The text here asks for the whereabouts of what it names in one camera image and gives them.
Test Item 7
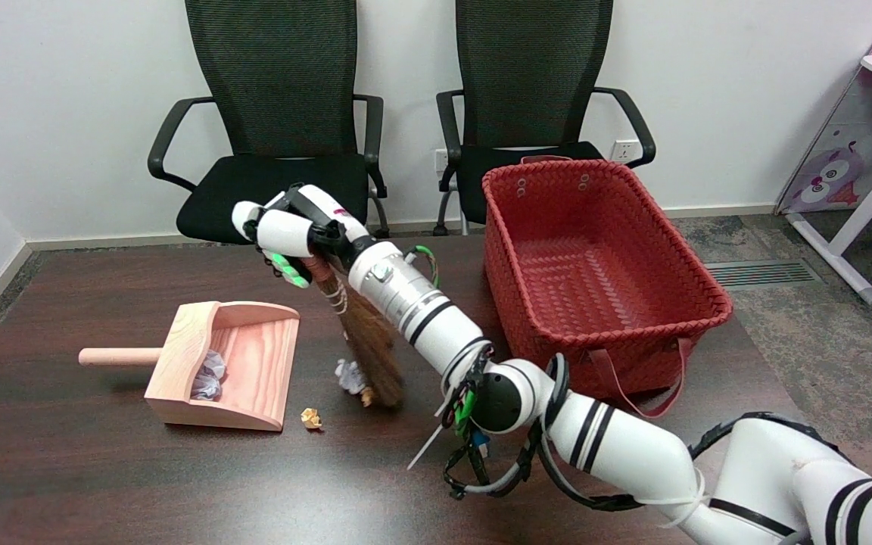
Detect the green robot cable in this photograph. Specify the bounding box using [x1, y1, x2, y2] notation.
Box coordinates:
[415, 244, 480, 440]

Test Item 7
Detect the white desk frame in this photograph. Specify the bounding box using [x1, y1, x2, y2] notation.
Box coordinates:
[786, 132, 872, 307]

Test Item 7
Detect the white paper ball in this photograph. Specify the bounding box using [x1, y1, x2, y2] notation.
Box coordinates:
[191, 350, 227, 400]
[334, 360, 367, 394]

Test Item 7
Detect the red woven basket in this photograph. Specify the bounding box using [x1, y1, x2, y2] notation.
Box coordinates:
[481, 157, 733, 419]

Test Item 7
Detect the brown straw hand broom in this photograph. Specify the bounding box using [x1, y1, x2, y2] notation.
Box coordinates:
[301, 254, 406, 410]

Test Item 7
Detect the pink owl print panel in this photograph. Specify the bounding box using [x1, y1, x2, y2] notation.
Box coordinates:
[777, 0, 872, 214]

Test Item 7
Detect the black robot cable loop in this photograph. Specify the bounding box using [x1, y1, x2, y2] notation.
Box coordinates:
[444, 354, 853, 512]

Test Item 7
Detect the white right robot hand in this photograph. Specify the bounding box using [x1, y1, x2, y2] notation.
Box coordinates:
[232, 183, 378, 290]

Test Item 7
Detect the metal floor vent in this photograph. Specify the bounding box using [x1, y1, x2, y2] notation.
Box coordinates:
[705, 260, 823, 291]

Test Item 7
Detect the wooden dustpan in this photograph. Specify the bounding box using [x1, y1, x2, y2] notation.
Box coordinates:
[78, 301, 301, 432]

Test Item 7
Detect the black mesh office chair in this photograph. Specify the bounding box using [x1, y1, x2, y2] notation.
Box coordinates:
[436, 0, 656, 235]
[148, 0, 391, 245]

